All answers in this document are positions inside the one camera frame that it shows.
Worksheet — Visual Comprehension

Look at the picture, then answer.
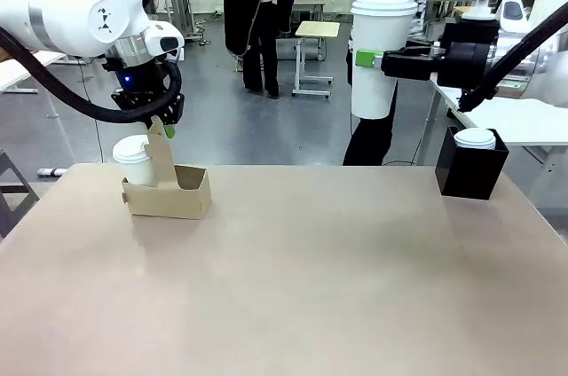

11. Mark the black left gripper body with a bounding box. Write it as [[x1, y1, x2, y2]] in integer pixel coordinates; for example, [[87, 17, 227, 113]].
[[110, 63, 185, 127]]

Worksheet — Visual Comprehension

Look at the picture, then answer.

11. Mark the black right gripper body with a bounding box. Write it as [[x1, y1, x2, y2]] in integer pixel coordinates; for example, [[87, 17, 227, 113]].
[[429, 38, 493, 90]]

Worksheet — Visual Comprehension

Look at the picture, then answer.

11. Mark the tall white lidded cup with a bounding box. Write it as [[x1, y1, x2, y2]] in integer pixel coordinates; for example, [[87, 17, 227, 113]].
[[350, 0, 419, 121]]

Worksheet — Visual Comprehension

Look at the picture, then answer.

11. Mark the brown cardboard cup carrier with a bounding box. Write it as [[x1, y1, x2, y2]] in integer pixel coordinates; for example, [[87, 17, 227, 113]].
[[122, 116, 212, 221]]

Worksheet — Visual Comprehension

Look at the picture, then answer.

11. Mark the small white lidded cup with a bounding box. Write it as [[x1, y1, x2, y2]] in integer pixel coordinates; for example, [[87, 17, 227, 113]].
[[112, 135, 159, 188]]

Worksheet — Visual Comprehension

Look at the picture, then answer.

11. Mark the white lidded paper cup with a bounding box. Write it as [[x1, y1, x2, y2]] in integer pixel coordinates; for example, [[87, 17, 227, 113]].
[[454, 128, 497, 151]]

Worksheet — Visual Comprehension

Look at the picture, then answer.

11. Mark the black square cup box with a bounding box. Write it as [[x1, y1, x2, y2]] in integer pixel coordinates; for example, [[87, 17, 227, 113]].
[[434, 126, 510, 201]]

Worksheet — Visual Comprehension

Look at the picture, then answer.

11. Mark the white side table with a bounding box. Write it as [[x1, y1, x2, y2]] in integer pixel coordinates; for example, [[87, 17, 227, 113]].
[[0, 50, 67, 94], [430, 82, 568, 147]]

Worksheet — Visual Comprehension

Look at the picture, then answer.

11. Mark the small wooden top table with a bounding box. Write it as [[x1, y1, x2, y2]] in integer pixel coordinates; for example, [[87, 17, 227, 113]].
[[291, 20, 342, 100]]

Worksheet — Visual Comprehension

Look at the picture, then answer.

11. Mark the person in black clothes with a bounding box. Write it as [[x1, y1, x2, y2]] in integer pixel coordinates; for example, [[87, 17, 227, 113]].
[[220, 0, 304, 98]]

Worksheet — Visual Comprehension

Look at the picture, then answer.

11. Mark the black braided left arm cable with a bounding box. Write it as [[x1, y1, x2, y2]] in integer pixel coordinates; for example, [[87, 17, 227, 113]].
[[0, 27, 184, 124]]

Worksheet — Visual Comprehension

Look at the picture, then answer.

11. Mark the dark metal chair frame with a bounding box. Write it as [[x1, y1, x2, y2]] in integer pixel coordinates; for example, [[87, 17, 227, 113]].
[[0, 149, 40, 240]]

